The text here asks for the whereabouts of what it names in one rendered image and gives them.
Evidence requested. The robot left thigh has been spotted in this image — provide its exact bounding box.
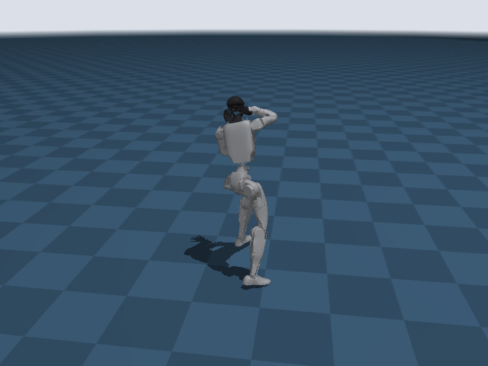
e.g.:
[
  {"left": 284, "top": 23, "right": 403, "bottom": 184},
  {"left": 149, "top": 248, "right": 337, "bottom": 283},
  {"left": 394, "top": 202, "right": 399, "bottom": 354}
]
[{"left": 223, "top": 175, "right": 252, "bottom": 208}]

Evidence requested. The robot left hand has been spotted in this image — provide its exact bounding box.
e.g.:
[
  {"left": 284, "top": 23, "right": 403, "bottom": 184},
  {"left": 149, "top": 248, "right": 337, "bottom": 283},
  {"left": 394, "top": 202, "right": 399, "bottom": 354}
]
[{"left": 223, "top": 108, "right": 233, "bottom": 123}]

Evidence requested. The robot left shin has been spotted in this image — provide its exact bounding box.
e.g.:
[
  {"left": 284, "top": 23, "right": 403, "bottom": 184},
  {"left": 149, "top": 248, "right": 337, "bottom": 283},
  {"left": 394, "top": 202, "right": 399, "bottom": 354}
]
[{"left": 239, "top": 197, "right": 252, "bottom": 239}]

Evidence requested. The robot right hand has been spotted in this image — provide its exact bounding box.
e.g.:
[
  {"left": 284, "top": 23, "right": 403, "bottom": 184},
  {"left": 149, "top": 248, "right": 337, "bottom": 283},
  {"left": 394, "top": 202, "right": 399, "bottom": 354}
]
[{"left": 228, "top": 106, "right": 252, "bottom": 115}]

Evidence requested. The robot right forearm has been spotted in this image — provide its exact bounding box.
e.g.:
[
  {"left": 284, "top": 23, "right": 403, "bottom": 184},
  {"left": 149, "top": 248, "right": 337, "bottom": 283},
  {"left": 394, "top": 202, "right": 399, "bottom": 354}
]
[{"left": 247, "top": 106, "right": 277, "bottom": 117}]

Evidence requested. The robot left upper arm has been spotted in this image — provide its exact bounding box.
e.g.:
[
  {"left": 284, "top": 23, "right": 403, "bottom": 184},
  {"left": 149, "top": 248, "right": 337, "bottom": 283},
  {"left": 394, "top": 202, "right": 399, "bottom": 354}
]
[{"left": 215, "top": 126, "right": 228, "bottom": 156}]

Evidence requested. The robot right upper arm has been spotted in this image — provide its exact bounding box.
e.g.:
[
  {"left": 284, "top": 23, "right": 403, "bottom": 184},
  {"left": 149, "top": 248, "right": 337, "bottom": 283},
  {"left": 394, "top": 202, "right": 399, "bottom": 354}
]
[{"left": 250, "top": 114, "right": 278, "bottom": 131}]

